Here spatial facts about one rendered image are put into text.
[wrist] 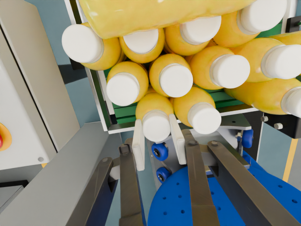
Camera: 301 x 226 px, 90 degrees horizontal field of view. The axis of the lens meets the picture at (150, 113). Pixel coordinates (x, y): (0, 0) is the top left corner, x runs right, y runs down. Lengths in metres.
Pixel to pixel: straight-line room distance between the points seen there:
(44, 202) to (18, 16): 0.68
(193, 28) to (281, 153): 1.94
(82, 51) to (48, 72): 0.09
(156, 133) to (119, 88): 0.08
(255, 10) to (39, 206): 0.83
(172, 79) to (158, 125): 0.06
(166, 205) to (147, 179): 1.43
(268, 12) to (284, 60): 0.06
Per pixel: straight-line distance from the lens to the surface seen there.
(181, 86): 0.19
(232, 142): 0.45
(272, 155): 2.01
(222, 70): 0.20
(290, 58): 0.25
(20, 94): 0.22
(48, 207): 0.78
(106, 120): 0.33
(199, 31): 0.19
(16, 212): 0.85
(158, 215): 0.32
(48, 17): 1.47
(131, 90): 0.19
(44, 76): 0.26
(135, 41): 0.18
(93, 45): 0.19
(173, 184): 0.36
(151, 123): 0.20
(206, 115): 0.21
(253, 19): 0.22
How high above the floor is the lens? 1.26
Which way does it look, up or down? 70 degrees down
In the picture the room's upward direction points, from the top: 177 degrees clockwise
